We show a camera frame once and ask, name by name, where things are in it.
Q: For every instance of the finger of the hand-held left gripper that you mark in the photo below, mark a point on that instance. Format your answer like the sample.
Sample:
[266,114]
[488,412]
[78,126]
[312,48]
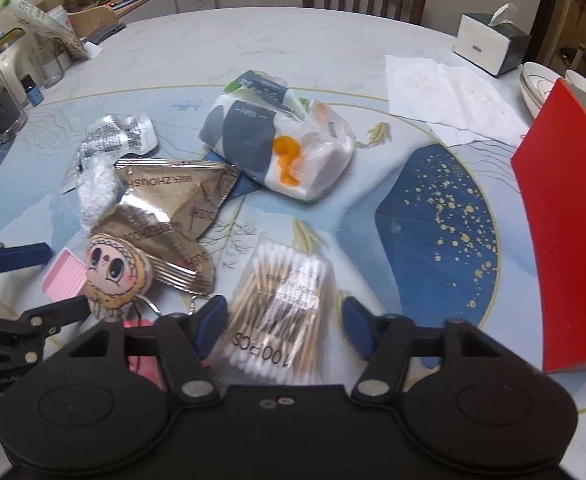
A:
[43,317]
[20,255]

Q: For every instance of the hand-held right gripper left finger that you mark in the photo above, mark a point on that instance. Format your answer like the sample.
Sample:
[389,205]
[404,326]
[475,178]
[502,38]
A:
[214,317]

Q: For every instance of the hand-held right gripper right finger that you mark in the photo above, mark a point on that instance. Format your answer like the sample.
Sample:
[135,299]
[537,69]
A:
[355,321]

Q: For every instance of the gold foil packet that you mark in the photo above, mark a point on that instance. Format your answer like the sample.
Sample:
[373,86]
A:
[173,185]
[183,260]

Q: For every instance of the cotton swabs pack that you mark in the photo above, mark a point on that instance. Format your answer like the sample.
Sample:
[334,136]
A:
[278,300]

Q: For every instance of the yellow printed packet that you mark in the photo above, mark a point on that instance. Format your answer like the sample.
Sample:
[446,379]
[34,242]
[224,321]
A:
[113,270]

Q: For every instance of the bag of white beads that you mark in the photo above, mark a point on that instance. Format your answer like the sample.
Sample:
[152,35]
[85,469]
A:
[95,190]

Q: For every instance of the red cardboard box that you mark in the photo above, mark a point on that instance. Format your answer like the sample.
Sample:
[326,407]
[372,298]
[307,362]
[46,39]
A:
[563,235]

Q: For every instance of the pink ribbed plastic tray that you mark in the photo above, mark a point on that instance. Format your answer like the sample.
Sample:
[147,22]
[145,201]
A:
[63,272]

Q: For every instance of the silver printed sachet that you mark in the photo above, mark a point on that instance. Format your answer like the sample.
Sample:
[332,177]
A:
[113,135]

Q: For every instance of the small blue bottle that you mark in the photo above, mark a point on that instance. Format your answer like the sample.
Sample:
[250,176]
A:
[30,91]

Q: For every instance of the clear glass cup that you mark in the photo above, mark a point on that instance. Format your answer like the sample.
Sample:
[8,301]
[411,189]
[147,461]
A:
[48,67]

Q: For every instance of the printed soft tissue pack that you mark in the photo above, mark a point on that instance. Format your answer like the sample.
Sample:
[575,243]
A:
[253,130]

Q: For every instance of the white appliance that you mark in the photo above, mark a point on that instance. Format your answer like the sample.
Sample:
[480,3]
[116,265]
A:
[13,55]

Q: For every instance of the clear plastic food bag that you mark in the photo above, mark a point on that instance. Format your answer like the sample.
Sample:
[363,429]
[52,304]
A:
[38,20]

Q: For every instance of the white paper towel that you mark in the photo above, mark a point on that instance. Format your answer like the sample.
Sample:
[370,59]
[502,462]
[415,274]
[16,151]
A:
[488,115]
[418,85]

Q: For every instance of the stack of white plates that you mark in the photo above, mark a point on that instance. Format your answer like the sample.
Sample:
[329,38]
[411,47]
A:
[530,102]

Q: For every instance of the green white tissue box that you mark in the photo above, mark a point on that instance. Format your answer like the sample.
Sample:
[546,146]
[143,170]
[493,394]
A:
[478,45]

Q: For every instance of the white plate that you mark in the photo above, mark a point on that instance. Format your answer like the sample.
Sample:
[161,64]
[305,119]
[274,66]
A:
[540,74]

